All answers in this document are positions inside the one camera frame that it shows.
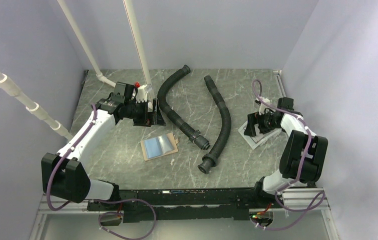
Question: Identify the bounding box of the clear plastic card tray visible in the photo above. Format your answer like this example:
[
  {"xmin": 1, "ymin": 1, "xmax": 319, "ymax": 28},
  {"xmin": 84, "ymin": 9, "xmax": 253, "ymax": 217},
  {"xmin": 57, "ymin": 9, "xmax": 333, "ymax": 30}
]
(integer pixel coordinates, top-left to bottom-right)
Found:
[{"xmin": 238, "ymin": 122, "xmax": 281, "ymax": 150}]

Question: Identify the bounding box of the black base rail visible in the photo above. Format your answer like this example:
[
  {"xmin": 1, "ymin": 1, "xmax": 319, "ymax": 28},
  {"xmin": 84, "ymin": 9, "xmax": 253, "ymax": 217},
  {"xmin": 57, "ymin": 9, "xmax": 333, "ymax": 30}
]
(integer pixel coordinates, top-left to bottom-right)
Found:
[{"xmin": 87, "ymin": 186, "xmax": 277, "ymax": 223}]

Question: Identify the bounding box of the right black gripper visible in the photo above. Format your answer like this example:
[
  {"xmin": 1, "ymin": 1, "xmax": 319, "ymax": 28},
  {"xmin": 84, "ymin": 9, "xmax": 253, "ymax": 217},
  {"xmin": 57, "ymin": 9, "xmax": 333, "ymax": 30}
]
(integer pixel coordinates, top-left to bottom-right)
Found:
[{"xmin": 243, "ymin": 108, "xmax": 281, "ymax": 137}]

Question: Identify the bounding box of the tan leather card holder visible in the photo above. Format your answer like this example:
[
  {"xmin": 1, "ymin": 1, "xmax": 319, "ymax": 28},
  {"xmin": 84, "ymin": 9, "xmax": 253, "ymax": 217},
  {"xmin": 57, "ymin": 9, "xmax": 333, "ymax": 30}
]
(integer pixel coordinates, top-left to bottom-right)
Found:
[{"xmin": 141, "ymin": 133, "xmax": 179, "ymax": 162}]

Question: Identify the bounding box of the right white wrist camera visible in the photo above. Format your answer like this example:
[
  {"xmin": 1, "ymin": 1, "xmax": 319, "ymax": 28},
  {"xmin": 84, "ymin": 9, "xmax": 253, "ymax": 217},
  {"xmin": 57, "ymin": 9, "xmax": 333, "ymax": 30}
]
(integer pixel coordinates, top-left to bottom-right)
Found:
[{"xmin": 257, "ymin": 97, "xmax": 270, "ymax": 106}]

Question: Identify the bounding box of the black corrugated hose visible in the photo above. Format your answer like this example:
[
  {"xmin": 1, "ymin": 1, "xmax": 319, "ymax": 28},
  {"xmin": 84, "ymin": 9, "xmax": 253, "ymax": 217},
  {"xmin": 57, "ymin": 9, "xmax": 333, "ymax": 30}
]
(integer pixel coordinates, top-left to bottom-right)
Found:
[
  {"xmin": 157, "ymin": 64, "xmax": 211, "ymax": 151},
  {"xmin": 197, "ymin": 75, "xmax": 232, "ymax": 175}
]

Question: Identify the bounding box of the white PVC pipe frame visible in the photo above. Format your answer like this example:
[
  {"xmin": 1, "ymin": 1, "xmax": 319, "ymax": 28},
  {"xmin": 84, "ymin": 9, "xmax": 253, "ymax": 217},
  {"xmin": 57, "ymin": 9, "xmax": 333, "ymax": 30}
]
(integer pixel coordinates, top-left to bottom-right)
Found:
[{"xmin": 0, "ymin": 0, "xmax": 159, "ymax": 142}]

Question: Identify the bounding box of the purple cable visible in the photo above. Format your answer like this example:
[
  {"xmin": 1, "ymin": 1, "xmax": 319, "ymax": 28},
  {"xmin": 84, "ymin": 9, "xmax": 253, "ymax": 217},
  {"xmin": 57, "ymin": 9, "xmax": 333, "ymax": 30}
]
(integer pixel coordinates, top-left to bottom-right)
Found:
[
  {"xmin": 251, "ymin": 78, "xmax": 326, "ymax": 232},
  {"xmin": 45, "ymin": 102, "xmax": 158, "ymax": 240}
]

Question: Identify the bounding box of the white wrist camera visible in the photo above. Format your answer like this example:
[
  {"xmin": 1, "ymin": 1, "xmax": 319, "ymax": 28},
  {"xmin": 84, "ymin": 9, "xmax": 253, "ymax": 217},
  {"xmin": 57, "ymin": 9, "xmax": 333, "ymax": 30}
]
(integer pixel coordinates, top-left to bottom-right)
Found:
[
  {"xmin": 133, "ymin": 82, "xmax": 153, "ymax": 102},
  {"xmin": 257, "ymin": 97, "xmax": 270, "ymax": 106}
]

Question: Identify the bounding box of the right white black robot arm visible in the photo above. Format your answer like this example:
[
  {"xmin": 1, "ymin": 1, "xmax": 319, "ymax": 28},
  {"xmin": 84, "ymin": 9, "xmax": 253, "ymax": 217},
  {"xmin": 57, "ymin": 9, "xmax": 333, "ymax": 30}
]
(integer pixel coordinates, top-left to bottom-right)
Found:
[{"xmin": 244, "ymin": 111, "xmax": 328, "ymax": 208}]

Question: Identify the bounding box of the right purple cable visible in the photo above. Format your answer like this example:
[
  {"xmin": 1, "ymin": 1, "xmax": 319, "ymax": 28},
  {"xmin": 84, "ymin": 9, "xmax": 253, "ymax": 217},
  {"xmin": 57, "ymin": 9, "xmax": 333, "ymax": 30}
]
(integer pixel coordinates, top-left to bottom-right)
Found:
[{"xmin": 251, "ymin": 78, "xmax": 326, "ymax": 232}]

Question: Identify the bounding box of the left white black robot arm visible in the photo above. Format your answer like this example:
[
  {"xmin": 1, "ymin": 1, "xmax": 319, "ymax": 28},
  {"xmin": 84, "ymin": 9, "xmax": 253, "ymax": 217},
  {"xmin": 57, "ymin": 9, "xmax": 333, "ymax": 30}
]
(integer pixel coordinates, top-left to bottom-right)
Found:
[{"xmin": 41, "ymin": 98, "xmax": 165, "ymax": 211}]

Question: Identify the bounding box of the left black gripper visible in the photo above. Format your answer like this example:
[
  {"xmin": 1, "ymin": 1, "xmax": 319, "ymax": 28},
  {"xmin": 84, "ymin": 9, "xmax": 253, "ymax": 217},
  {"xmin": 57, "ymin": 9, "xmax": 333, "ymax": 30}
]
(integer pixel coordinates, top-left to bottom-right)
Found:
[{"xmin": 125, "ymin": 98, "xmax": 166, "ymax": 127}]

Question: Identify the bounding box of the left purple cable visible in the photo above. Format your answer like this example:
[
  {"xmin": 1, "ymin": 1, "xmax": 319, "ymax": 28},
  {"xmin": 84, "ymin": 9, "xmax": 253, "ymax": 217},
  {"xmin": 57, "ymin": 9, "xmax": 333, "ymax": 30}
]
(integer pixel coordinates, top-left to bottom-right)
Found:
[{"xmin": 45, "ymin": 102, "xmax": 158, "ymax": 240}]

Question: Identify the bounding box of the left black corrugated hose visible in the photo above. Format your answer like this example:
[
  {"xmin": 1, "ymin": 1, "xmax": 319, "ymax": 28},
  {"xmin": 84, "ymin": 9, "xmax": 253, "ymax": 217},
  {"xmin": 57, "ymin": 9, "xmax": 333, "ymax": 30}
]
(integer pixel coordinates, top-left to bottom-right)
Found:
[{"xmin": 157, "ymin": 64, "xmax": 211, "ymax": 151}]

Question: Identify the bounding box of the right black corrugated hose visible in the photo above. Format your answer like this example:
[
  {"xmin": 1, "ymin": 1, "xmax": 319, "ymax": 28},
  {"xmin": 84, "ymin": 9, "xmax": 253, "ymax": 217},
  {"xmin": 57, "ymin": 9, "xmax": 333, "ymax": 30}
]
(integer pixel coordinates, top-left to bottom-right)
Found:
[{"xmin": 197, "ymin": 75, "xmax": 232, "ymax": 175}]

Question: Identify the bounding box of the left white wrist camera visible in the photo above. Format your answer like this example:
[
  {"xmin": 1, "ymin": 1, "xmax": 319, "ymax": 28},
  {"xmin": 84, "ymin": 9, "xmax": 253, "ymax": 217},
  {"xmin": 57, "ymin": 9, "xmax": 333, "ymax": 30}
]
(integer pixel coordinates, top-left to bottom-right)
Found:
[{"xmin": 133, "ymin": 82, "xmax": 153, "ymax": 102}]

